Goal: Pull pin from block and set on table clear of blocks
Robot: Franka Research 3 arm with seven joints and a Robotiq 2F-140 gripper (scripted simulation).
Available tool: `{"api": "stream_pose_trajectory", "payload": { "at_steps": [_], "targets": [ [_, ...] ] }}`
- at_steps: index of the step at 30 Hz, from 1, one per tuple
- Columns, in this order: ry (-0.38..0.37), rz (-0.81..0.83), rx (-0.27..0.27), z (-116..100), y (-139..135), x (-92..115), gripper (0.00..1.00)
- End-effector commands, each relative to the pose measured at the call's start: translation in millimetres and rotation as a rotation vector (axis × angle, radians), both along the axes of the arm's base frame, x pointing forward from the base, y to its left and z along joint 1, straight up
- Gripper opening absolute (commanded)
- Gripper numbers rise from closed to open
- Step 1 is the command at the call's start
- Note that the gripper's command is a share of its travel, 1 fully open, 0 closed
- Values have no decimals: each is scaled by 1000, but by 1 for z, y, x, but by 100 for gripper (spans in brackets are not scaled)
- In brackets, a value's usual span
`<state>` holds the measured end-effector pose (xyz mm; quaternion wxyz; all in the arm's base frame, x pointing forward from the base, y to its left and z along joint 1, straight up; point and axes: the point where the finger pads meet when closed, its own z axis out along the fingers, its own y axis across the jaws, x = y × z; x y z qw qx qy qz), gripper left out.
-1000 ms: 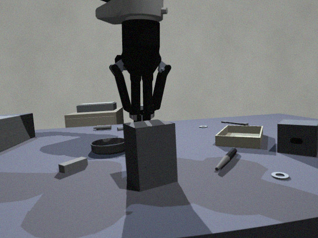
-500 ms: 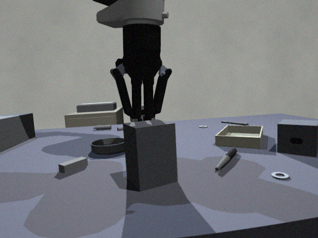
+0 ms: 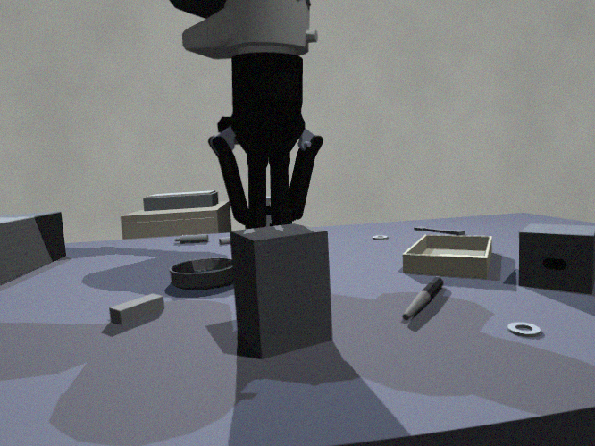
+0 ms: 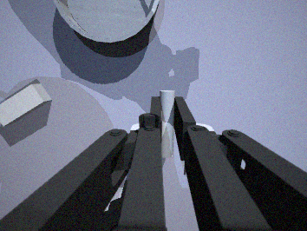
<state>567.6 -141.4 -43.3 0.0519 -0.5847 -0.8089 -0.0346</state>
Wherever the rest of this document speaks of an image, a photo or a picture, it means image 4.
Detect grey cylinder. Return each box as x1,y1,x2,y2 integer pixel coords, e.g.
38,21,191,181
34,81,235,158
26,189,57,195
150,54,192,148
160,90,175,158

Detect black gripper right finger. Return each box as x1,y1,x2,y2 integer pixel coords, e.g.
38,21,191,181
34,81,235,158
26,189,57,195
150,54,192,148
173,96,307,231

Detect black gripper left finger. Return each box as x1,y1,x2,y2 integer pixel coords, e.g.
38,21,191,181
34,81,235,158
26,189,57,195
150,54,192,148
0,96,167,231

